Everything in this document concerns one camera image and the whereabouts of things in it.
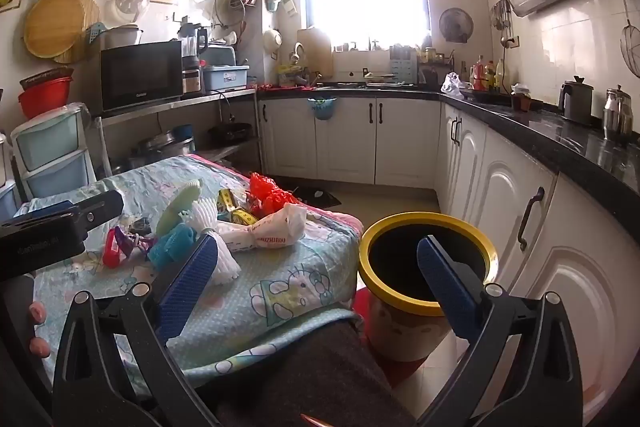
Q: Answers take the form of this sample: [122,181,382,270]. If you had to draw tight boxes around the hanging kitchen utensils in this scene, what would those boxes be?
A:
[490,0,513,48]

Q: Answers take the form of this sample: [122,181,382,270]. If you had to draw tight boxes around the teal storage box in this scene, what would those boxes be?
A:
[390,44,418,85]

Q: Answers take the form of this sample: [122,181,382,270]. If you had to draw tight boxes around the black wok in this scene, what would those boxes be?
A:
[207,122,252,144]

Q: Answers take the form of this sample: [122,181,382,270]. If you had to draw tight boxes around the white plastic bag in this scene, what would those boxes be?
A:
[440,72,473,96]

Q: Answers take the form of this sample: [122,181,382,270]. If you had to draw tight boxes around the blue hanging basket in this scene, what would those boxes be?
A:
[306,97,338,122]

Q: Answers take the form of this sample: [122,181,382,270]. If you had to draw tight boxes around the red plastic basin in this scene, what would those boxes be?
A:
[18,68,75,120]

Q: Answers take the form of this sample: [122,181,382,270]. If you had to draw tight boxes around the grey electric kettle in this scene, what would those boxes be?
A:
[559,76,594,125]

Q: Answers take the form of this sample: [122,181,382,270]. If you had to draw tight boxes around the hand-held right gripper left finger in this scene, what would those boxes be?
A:
[52,234,221,427]

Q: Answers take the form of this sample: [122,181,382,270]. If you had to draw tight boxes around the white paper wrapper red print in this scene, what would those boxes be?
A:
[217,203,307,254]

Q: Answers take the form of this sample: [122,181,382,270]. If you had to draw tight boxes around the light green sponge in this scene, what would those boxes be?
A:
[156,179,206,235]

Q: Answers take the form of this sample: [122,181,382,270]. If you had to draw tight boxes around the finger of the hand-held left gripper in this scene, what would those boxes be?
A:
[74,190,124,233]
[0,201,76,228]

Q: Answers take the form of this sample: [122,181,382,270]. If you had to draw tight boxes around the dark floor mat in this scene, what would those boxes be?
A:
[280,187,341,208]

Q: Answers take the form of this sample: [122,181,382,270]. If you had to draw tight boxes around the white pot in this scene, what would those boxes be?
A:
[102,24,145,50]

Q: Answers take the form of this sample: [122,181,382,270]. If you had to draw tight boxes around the red and purple small toy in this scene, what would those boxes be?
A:
[102,227,151,269]

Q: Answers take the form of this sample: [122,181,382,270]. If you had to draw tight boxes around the shiny steel kettle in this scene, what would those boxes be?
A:
[602,84,635,144]

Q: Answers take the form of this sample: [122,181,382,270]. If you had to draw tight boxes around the round bamboo tray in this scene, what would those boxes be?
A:
[23,0,101,64]

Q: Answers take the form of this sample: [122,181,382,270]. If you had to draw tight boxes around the black stone countertop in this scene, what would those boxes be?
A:
[257,79,640,228]

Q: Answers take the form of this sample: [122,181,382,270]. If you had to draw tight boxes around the beige cutting board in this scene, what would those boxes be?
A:
[297,27,334,78]

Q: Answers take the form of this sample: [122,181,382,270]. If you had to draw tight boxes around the blue mesh scrubber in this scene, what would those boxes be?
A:
[148,224,201,270]

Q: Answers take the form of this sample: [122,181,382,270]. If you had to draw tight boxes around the black microwave oven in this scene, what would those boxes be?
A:
[100,40,184,112]

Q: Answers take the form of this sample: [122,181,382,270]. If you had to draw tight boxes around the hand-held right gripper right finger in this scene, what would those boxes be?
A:
[416,235,586,427]

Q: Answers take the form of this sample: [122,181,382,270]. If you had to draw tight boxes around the steel cooking pot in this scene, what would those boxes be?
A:
[132,132,196,168]

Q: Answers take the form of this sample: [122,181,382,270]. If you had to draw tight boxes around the white hanging colander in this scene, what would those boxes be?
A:
[263,28,283,62]

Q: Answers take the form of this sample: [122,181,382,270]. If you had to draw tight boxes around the steel kitchen rack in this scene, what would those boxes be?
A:
[92,88,263,188]

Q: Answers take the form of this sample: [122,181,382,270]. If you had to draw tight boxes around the plastic drawer unit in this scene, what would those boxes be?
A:
[10,103,98,202]

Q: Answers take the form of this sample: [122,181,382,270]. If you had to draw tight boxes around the black blender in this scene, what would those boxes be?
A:
[180,23,208,95]

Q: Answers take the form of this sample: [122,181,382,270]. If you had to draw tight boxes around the red label bottle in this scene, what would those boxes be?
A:
[472,55,488,90]

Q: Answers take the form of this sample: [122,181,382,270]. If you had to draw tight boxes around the black tray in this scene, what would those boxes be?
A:
[460,88,513,106]

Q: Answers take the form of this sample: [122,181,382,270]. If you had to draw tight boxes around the red jar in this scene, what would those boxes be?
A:
[510,83,532,112]

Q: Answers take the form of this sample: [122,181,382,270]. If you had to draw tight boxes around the clear plastic dome lid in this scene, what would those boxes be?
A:
[114,0,151,25]

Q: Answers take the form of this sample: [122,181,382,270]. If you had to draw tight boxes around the cartoon printed blanket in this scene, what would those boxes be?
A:
[15,154,363,388]

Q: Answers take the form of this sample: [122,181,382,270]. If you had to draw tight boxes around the yellow tape measure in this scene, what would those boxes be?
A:
[217,189,258,226]

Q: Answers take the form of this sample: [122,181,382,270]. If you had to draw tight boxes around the yellow rimmed trash bin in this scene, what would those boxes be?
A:
[356,212,501,363]

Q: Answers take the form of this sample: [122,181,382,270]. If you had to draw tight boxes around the white kitchen cabinets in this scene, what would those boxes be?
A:
[257,94,640,408]

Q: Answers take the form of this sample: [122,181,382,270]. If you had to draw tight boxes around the blue dish rack box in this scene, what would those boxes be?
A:
[202,46,249,92]

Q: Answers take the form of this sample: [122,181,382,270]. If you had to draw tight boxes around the person's left hand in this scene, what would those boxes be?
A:
[27,301,51,358]

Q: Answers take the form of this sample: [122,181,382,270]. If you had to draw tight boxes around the spice rack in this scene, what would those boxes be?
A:
[417,47,456,88]

